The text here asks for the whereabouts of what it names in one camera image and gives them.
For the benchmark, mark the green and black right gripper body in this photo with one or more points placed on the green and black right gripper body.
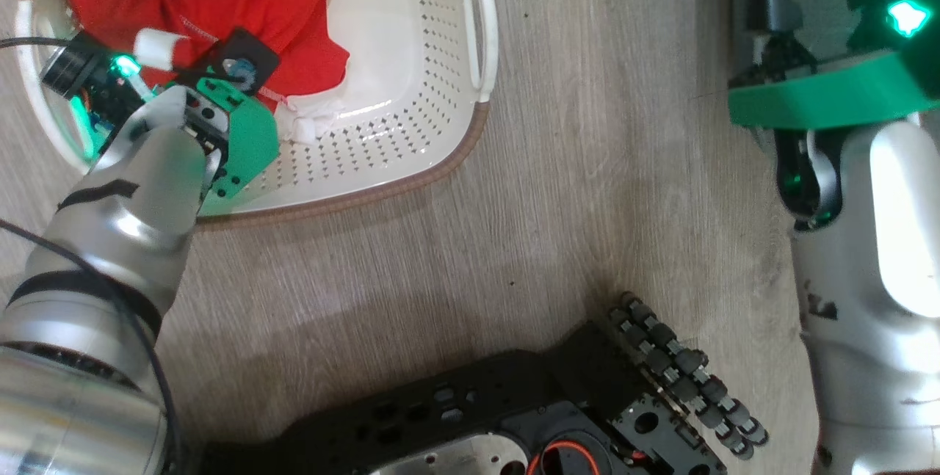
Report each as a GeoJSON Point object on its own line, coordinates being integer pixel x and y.
{"type": "Point", "coordinates": [822, 97]}

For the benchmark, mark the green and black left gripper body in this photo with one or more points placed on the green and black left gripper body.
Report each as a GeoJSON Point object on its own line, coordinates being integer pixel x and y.
{"type": "Point", "coordinates": [246, 141]}

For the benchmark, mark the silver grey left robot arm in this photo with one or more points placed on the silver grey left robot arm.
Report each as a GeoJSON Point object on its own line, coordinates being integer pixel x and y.
{"type": "Point", "coordinates": [125, 196]}

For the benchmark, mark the black wheeled robot base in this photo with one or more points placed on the black wheeled robot base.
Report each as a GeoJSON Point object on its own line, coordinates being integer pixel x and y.
{"type": "Point", "coordinates": [477, 416]}

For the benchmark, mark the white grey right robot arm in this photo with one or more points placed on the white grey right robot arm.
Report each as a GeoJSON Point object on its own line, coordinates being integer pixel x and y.
{"type": "Point", "coordinates": [866, 328]}

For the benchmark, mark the white perforated plastic laundry basket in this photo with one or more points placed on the white perforated plastic laundry basket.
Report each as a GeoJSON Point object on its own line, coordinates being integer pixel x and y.
{"type": "Point", "coordinates": [411, 93]}

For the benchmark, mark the black roller mecanum wheel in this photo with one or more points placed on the black roller mecanum wheel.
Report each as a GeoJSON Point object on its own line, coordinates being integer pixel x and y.
{"type": "Point", "coordinates": [683, 368]}

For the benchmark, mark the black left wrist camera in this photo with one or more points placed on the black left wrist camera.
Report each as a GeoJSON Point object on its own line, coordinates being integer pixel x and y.
{"type": "Point", "coordinates": [70, 67]}

